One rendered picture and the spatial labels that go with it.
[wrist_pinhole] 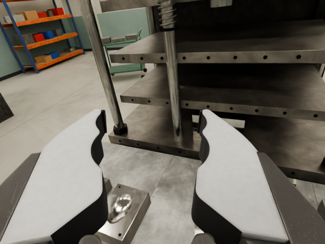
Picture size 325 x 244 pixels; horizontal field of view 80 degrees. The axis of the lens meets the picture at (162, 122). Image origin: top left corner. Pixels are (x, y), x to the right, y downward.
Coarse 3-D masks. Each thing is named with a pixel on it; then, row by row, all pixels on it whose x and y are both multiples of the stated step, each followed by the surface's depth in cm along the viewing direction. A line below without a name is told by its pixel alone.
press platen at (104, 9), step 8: (104, 0) 96; (112, 0) 95; (120, 0) 93; (128, 0) 92; (136, 0) 90; (144, 0) 89; (152, 0) 88; (176, 0) 84; (184, 0) 83; (192, 0) 81; (104, 8) 98; (112, 8) 97; (120, 8) 95; (128, 8) 94
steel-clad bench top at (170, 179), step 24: (120, 168) 101; (144, 168) 99; (168, 168) 97; (192, 168) 96; (168, 192) 86; (192, 192) 84; (312, 192) 78; (144, 216) 77; (168, 216) 76; (144, 240) 70; (168, 240) 69
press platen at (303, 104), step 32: (160, 64) 167; (192, 64) 157; (224, 64) 147; (256, 64) 139; (288, 64) 132; (128, 96) 119; (160, 96) 113; (192, 96) 108; (224, 96) 104; (256, 96) 99; (288, 96) 96; (320, 96) 92
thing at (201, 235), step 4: (84, 236) 5; (88, 236) 5; (92, 236) 5; (96, 236) 5; (196, 236) 5; (200, 236) 5; (204, 236) 5; (208, 236) 5; (80, 240) 5; (84, 240) 5; (88, 240) 5; (92, 240) 5; (96, 240) 5; (100, 240) 5; (192, 240) 5; (196, 240) 5; (200, 240) 5; (204, 240) 5; (208, 240) 5; (212, 240) 5
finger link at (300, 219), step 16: (272, 176) 7; (272, 192) 7; (288, 192) 7; (288, 208) 6; (304, 208) 6; (288, 224) 6; (304, 224) 6; (320, 224) 6; (240, 240) 6; (256, 240) 6; (304, 240) 5; (320, 240) 5
